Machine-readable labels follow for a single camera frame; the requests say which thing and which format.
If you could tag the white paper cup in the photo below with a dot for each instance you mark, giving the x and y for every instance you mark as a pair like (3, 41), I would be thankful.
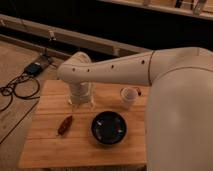
(128, 97)

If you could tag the dark red pepper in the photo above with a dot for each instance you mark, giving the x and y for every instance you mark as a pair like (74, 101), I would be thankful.
(64, 126)

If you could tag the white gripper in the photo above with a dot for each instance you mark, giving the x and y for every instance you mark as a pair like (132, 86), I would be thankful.
(81, 93)

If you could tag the long wooden beam rail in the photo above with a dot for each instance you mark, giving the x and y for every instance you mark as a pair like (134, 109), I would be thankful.
(70, 37)

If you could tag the dark ceramic bowl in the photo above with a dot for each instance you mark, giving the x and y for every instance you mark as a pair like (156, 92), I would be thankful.
(108, 128)

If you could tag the black power adapter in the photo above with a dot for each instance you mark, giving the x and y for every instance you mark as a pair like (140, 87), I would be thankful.
(33, 69)

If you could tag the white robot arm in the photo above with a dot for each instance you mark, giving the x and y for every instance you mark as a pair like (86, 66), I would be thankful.
(179, 109)

